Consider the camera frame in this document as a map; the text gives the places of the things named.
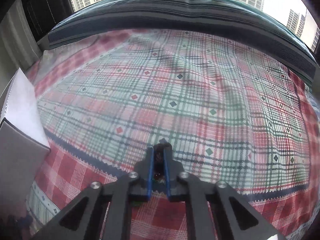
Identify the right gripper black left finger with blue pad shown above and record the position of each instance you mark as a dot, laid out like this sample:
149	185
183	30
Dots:
103	211

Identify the dark bead charm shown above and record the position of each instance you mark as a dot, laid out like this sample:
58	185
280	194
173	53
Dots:
158	171

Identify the patchwork plaid bed quilt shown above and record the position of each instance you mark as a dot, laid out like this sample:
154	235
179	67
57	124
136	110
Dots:
229	111

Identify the white open jewelry box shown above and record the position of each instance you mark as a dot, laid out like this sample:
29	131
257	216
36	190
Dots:
24	144

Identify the dark green striped pillow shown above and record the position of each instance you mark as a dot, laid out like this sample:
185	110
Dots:
226	18

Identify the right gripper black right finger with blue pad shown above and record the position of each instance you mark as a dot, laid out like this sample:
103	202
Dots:
214	210

